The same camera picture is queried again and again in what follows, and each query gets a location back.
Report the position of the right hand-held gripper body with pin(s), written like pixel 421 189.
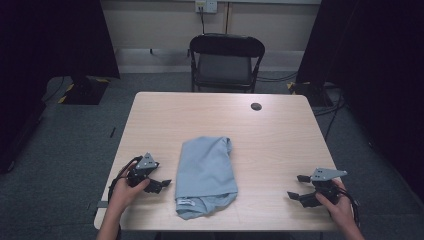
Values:
pixel 326 186

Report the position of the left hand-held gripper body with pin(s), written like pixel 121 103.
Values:
pixel 143 166

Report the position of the light blue printed T-shirt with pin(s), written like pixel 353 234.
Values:
pixel 206 170

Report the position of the person's right hand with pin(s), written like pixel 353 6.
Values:
pixel 341 211

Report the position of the person's left hand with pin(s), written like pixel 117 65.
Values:
pixel 121 198

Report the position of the grey tape strip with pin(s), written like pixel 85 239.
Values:
pixel 102 204

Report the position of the black stand base yellow tape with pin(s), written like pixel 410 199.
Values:
pixel 310 95
pixel 85 93

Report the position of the black round table grommet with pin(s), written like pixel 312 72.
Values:
pixel 256 106

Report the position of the black curtain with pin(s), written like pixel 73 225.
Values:
pixel 376 66
pixel 40 50

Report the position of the black folding chair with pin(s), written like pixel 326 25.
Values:
pixel 226 66

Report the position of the vertical wall conduit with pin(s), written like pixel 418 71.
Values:
pixel 228 18

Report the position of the white wall socket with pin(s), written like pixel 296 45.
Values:
pixel 206 5

